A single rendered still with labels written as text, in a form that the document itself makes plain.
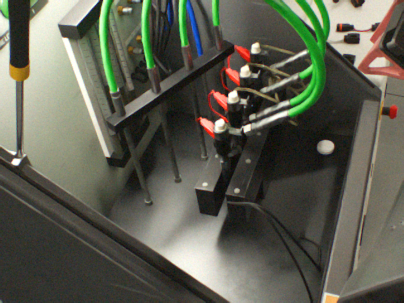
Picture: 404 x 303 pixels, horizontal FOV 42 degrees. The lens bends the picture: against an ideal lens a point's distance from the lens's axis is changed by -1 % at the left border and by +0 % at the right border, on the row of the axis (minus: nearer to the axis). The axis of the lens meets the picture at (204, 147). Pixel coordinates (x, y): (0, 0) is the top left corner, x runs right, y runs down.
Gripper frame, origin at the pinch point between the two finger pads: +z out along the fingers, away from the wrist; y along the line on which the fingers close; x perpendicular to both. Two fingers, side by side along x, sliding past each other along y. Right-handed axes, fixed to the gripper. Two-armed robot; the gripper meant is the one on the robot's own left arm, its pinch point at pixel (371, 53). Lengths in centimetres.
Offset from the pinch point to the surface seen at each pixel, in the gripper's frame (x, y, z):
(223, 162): 1.7, 8.9, 37.6
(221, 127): -3.8, 6.3, 31.1
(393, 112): 39, -34, 47
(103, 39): -29.0, 5.6, 31.8
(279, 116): 1.0, 3.4, 21.0
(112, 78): -24.0, 7.7, 38.4
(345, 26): 16, -44, 46
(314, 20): -2.3, -14.5, 18.5
